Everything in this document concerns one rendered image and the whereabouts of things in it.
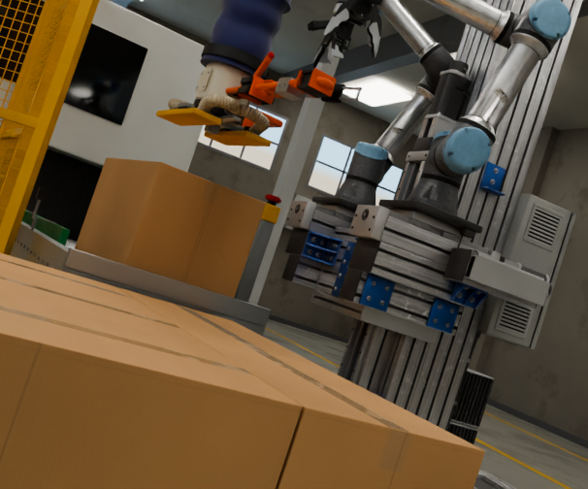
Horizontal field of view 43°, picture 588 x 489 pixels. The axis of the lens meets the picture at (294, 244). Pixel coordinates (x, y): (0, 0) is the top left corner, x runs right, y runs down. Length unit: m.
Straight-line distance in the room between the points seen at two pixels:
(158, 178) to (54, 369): 1.41
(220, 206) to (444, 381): 0.92
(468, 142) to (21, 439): 1.38
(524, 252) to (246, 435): 1.53
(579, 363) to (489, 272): 7.65
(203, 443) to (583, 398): 8.56
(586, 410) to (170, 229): 7.58
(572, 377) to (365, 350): 7.47
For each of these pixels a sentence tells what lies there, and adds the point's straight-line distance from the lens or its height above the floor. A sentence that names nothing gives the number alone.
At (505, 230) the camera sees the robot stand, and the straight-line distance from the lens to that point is 2.51.
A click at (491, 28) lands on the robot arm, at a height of 1.60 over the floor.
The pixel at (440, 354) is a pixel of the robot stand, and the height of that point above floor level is 0.65.
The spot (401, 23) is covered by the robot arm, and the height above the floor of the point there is 1.70.
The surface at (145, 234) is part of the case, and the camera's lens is 2.40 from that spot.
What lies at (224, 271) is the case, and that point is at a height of 0.69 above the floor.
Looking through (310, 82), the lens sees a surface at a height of 1.23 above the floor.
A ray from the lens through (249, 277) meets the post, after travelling 3.12.
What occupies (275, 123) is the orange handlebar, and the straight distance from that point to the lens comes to 2.71.
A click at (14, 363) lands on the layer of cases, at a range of 1.04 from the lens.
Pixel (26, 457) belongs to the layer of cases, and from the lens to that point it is 1.08.
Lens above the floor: 0.72
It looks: 3 degrees up
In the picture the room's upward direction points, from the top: 18 degrees clockwise
